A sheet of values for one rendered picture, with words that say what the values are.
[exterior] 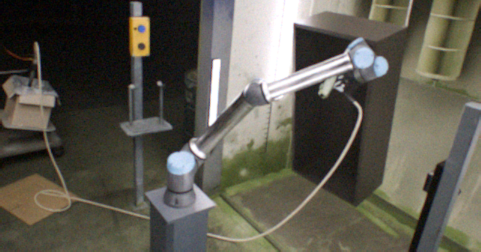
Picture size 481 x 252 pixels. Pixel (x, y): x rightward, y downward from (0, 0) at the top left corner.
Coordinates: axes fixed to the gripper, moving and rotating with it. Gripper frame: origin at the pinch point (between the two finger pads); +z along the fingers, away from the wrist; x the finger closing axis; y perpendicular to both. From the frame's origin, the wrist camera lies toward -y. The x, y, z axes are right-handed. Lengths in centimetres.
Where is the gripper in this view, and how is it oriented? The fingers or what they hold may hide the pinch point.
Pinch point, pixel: (334, 83)
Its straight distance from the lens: 221.6
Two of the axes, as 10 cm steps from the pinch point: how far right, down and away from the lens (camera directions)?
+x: 5.0, -7.6, 4.2
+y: 7.6, 6.2, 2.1
